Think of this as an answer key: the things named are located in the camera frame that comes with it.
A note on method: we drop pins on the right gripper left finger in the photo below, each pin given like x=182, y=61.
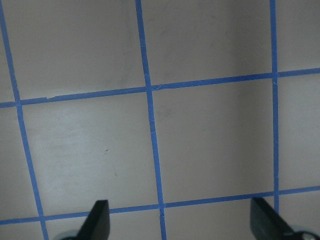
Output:
x=96, y=226

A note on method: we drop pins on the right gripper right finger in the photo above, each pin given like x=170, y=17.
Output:
x=267, y=224

